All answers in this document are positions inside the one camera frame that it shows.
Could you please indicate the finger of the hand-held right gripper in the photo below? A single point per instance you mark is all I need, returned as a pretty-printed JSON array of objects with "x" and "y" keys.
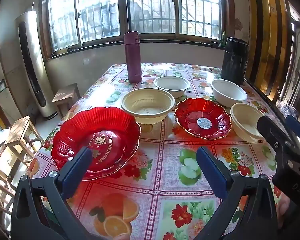
[
  {"x": 295, "y": 126},
  {"x": 267, "y": 127}
]

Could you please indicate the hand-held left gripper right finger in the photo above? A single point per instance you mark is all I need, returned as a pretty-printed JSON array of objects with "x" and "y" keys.
[{"x": 212, "y": 172}]

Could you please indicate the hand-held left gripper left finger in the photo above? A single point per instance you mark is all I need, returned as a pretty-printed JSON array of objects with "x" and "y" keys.
[{"x": 77, "y": 170}]

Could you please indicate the cream plastic bowl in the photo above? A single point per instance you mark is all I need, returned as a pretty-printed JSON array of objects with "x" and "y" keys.
[
  {"x": 147, "y": 105},
  {"x": 242, "y": 120}
]

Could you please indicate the large red plate gold print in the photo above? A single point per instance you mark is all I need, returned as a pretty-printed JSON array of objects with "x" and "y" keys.
[{"x": 102, "y": 130}]

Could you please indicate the white paper bowl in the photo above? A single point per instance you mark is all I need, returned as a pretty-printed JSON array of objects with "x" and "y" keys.
[
  {"x": 172, "y": 83},
  {"x": 227, "y": 92}
]

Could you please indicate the small red plate with sticker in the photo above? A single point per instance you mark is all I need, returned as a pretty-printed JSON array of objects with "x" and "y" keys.
[{"x": 205, "y": 112}]

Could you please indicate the person's right hand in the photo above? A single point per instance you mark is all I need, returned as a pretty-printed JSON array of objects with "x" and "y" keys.
[{"x": 283, "y": 208}]

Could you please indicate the person's left hand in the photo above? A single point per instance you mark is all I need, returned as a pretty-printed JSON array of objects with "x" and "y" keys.
[{"x": 123, "y": 237}]

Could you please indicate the clear plastic bag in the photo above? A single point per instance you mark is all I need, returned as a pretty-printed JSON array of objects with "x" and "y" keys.
[{"x": 287, "y": 108}]

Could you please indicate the fruit and flower tablecloth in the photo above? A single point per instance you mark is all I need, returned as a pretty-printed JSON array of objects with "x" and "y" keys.
[{"x": 165, "y": 160}]

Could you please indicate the tall wooden stool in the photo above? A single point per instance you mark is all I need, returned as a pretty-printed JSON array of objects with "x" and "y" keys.
[{"x": 20, "y": 127}]

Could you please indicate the black cylindrical container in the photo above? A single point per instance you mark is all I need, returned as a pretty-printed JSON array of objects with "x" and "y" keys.
[{"x": 233, "y": 62}]

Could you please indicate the small wooden stool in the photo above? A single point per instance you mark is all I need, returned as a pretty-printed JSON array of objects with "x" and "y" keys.
[{"x": 65, "y": 92}]

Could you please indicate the golden wooden door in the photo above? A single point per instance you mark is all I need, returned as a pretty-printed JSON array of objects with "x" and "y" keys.
[{"x": 265, "y": 30}]

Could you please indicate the small green bottle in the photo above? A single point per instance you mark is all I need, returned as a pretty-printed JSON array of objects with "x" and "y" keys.
[{"x": 223, "y": 38}]

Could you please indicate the tower air conditioner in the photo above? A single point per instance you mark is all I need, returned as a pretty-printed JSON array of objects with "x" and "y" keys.
[{"x": 38, "y": 55}]

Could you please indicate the purple thermos bottle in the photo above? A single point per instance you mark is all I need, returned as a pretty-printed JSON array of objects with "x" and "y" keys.
[{"x": 133, "y": 60}]

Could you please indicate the barred window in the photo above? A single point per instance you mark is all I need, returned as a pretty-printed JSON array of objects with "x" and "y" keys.
[{"x": 122, "y": 10}]

